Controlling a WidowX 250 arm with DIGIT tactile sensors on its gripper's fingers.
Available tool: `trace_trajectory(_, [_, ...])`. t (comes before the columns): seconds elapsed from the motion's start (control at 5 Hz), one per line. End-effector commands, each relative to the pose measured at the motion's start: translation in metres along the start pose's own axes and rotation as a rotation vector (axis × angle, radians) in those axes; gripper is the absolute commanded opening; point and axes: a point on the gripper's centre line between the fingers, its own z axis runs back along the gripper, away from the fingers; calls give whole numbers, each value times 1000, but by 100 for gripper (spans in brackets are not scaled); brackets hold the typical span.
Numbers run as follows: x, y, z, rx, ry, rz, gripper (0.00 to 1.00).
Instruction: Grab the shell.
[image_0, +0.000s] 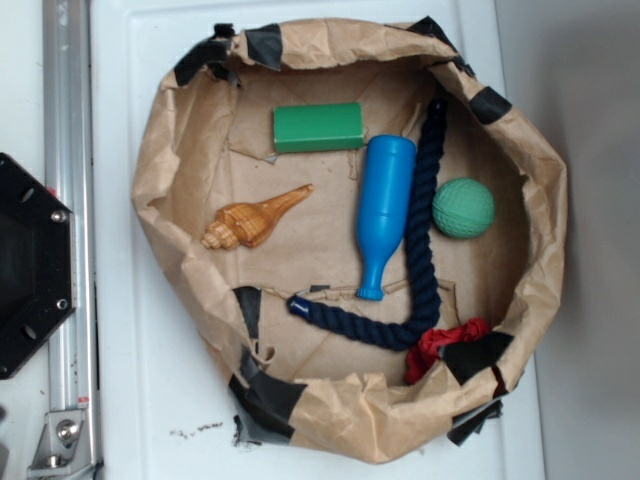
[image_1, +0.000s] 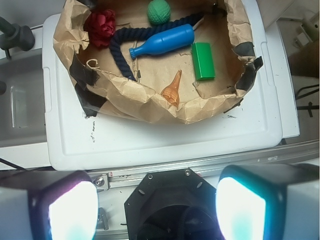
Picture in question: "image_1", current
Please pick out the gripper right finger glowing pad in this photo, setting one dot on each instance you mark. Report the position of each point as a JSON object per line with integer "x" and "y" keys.
{"x": 269, "y": 202}

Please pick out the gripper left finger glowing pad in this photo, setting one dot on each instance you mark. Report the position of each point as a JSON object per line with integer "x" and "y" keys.
{"x": 47, "y": 205}

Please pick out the orange cone shell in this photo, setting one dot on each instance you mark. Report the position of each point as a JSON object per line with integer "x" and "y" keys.
{"x": 171, "y": 92}

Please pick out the white plastic bin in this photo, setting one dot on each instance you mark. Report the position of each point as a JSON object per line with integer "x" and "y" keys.
{"x": 77, "y": 142}

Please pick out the clear plastic container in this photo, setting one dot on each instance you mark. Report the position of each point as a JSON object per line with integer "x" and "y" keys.
{"x": 22, "y": 100}

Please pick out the green rectangular block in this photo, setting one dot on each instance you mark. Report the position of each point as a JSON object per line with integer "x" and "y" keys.
{"x": 203, "y": 61}

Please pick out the grey clamp knob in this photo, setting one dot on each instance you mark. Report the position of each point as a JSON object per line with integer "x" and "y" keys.
{"x": 14, "y": 35}

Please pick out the crumpled brown paper liner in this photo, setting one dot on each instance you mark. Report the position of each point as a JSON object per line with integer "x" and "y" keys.
{"x": 109, "y": 81}

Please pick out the blue plastic bottle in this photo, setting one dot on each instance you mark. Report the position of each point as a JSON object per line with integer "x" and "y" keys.
{"x": 166, "y": 41}

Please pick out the red fabric flower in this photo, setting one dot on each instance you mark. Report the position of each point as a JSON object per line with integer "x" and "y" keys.
{"x": 101, "y": 26}

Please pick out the green textured ball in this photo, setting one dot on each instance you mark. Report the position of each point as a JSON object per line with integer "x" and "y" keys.
{"x": 158, "y": 12}

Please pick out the aluminium rail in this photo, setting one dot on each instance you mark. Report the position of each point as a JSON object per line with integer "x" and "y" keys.
{"x": 208, "y": 167}

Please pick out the black octagonal mount plate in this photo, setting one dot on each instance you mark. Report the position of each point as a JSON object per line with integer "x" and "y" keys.
{"x": 172, "y": 205}

